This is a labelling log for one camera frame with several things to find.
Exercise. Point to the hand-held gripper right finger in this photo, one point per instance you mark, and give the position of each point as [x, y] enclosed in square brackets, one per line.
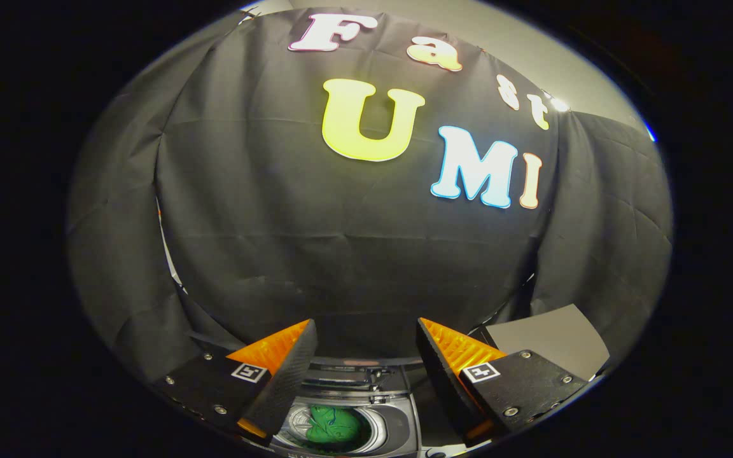
[439, 375]

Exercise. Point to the beige cabinet with dark top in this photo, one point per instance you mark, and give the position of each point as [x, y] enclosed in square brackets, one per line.
[551, 340]

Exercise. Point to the green polo shirt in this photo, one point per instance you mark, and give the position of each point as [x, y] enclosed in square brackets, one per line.
[331, 425]

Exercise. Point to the black backdrop cloth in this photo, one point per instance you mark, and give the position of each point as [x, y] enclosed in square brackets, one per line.
[315, 254]

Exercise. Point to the grey washing machine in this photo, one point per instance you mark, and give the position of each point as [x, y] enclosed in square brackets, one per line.
[395, 423]

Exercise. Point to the small ceiling light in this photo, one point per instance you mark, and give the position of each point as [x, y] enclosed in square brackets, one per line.
[558, 104]

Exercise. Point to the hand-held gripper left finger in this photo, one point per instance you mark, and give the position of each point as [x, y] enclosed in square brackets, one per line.
[287, 381]

